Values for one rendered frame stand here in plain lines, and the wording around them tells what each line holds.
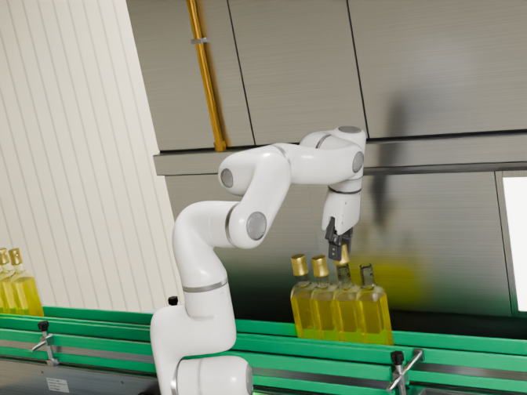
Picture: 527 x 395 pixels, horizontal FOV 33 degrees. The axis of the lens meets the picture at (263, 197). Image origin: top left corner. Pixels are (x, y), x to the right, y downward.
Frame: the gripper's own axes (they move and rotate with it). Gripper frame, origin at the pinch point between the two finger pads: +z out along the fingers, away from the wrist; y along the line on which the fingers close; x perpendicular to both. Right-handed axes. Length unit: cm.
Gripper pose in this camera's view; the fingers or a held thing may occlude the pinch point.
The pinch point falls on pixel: (339, 248)
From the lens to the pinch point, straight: 203.3
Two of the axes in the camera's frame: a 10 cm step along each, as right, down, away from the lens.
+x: 8.4, 2.4, -4.8
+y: -5.4, 3.1, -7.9
